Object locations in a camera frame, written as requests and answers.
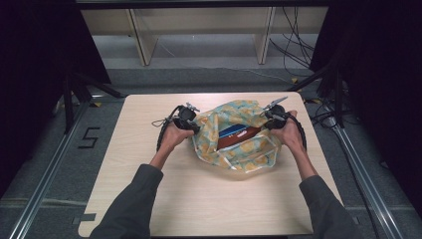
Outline aluminium floor rail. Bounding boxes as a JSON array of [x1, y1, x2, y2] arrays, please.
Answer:
[[8, 95, 98, 239], [317, 99, 405, 239]]

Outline brown oval lunch box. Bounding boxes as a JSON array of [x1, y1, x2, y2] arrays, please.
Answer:
[[216, 125, 263, 151]]

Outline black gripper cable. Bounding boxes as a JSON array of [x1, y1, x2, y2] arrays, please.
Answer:
[[288, 111, 309, 151], [156, 105, 184, 152]]

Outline black floor cables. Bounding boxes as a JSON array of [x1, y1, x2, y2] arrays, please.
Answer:
[[304, 95, 336, 129]]

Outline person's left hand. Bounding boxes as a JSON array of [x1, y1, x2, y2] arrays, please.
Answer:
[[160, 121, 195, 155]]

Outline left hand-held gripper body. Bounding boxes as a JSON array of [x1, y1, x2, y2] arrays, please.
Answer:
[[171, 102, 201, 131]]

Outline person's right hand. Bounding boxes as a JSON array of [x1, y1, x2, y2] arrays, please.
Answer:
[[270, 110, 309, 154]]

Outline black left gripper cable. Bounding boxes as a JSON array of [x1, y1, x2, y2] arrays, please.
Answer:
[[156, 105, 184, 152]]

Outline bundle of black cables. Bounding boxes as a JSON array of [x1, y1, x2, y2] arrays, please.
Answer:
[[268, 6, 320, 72]]

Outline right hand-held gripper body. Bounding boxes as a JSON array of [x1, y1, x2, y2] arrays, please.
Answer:
[[263, 96, 291, 131]]

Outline dark curtain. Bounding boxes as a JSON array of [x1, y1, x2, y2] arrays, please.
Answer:
[[0, 0, 112, 197], [309, 0, 422, 208]]

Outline fruit print wrapping cloth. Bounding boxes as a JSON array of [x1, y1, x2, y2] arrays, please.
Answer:
[[191, 99, 284, 174]]

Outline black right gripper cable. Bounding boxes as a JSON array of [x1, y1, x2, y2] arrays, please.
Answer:
[[288, 111, 309, 151]]

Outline black tape strip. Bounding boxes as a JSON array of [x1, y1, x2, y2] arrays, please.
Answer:
[[79, 212, 98, 223]]

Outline thin white floor cable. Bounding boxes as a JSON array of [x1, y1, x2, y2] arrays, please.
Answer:
[[158, 42, 294, 85]]

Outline black metal stand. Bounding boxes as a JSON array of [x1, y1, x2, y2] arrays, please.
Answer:
[[62, 70, 124, 134], [286, 59, 346, 129]]

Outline blue flat case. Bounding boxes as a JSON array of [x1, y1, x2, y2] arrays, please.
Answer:
[[218, 123, 249, 139]]

